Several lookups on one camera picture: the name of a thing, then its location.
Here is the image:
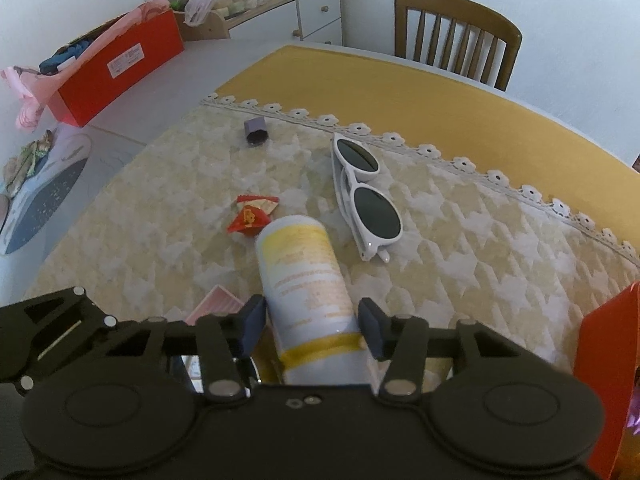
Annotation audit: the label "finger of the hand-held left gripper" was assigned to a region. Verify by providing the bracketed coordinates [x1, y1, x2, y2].
[0, 287, 118, 397]

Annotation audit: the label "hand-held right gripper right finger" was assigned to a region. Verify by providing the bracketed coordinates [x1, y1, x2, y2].
[359, 297, 538, 403]

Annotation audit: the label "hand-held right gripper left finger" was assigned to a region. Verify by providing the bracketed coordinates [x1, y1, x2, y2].
[107, 294, 267, 403]

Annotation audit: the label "white yellow bottle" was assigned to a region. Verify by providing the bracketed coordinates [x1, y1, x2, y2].
[255, 215, 373, 386]

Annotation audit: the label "red candy wrapper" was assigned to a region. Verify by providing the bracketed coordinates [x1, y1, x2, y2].
[226, 193, 281, 237]

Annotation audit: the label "small red box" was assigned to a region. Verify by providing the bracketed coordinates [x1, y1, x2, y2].
[572, 282, 640, 480]

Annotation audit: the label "pink card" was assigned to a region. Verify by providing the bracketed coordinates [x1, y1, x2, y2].
[184, 284, 246, 326]

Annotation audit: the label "white sunglasses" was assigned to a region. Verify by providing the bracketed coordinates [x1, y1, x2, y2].
[332, 135, 405, 262]

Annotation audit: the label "grey blue printed mat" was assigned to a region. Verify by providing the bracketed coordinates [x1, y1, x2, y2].
[0, 127, 146, 256]

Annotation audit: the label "dried flower bundle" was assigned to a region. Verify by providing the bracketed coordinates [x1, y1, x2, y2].
[2, 132, 57, 197]

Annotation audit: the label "small purple cap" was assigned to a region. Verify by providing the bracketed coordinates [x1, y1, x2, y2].
[243, 116, 270, 147]

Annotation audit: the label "pink wrapping paper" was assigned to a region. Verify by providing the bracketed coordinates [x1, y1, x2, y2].
[0, 0, 173, 133]

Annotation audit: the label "dark blue cloth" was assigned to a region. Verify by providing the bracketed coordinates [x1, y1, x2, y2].
[39, 42, 83, 75]

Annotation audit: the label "large red box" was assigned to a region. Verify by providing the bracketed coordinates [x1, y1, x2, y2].
[47, 10, 186, 128]

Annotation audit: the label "wooden rack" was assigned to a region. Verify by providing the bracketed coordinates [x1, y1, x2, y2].
[172, 9, 232, 43]

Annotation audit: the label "white wooden sideboard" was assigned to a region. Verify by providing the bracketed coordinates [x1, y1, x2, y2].
[172, 0, 345, 47]

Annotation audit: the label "wooden chair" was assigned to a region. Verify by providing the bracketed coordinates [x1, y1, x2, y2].
[394, 0, 523, 92]

